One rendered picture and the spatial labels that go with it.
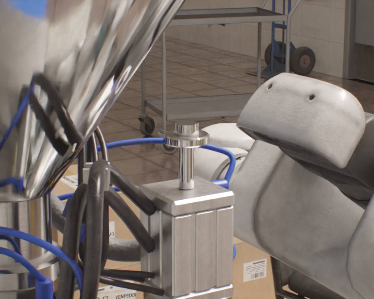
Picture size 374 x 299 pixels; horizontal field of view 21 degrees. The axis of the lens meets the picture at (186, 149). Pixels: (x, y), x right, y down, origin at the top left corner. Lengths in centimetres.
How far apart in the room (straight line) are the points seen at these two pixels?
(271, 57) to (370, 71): 98
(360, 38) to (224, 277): 835
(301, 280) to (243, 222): 164
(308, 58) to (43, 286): 864
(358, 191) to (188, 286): 38
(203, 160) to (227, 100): 584
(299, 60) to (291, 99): 817
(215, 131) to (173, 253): 56
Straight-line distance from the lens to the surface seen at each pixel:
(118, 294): 342
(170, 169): 606
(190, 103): 691
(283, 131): 93
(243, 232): 108
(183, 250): 65
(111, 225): 333
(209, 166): 114
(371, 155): 96
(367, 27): 892
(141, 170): 603
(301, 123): 92
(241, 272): 366
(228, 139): 118
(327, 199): 110
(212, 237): 66
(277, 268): 274
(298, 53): 911
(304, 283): 269
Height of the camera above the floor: 160
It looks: 14 degrees down
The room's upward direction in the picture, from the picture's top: straight up
